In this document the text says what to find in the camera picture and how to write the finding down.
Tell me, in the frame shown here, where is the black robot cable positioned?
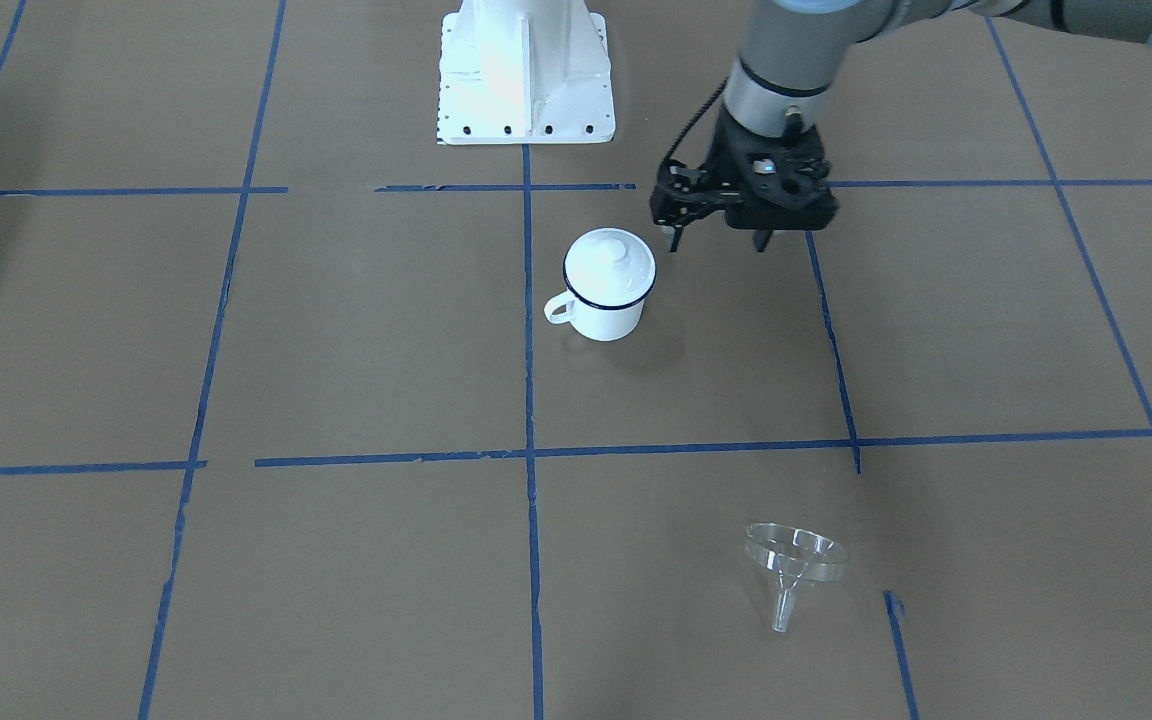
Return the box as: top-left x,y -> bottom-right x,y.
662,79 -> 732,170

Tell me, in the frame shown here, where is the white enamel mug blue rim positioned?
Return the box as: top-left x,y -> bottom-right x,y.
541,272 -> 657,342

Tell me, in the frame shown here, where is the white ceramic lid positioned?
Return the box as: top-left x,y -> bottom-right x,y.
563,228 -> 657,310

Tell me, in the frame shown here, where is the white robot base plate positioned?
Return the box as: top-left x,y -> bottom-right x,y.
435,1 -> 617,146

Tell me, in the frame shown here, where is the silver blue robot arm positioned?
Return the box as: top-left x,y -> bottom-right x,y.
649,1 -> 1152,251

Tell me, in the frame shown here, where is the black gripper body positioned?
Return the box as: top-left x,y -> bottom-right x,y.
650,109 -> 838,232

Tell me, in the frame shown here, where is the brown paper table cover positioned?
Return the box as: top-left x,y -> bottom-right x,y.
0,1 -> 1152,719

